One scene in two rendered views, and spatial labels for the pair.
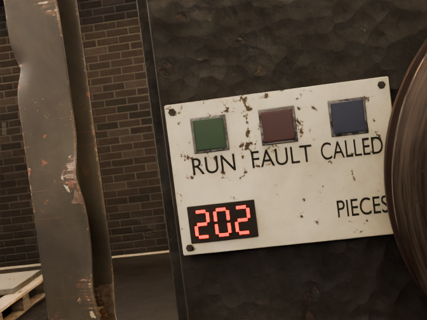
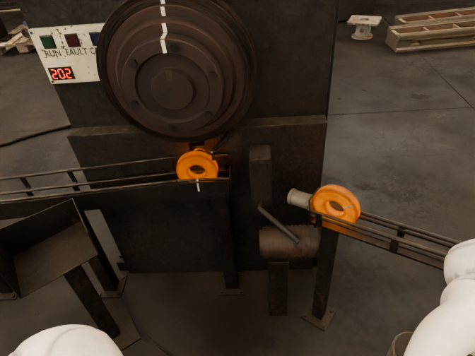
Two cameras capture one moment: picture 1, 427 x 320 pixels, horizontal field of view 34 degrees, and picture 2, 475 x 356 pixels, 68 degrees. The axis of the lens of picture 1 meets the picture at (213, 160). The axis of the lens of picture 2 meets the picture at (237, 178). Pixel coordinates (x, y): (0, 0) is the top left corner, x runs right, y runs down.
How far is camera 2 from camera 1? 0.70 m
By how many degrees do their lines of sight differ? 37
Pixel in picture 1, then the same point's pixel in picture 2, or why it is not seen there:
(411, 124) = (100, 57)
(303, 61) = (78, 13)
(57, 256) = not seen: hidden behind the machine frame
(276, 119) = (71, 38)
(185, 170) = (42, 54)
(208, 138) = (47, 44)
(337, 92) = (91, 29)
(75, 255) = not seen: hidden behind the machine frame
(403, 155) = (100, 67)
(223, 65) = (47, 13)
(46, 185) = not seen: outside the picture
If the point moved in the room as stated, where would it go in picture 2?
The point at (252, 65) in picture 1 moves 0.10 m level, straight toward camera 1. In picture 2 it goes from (59, 13) to (47, 23)
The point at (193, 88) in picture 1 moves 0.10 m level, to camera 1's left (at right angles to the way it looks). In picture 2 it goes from (38, 22) to (6, 25)
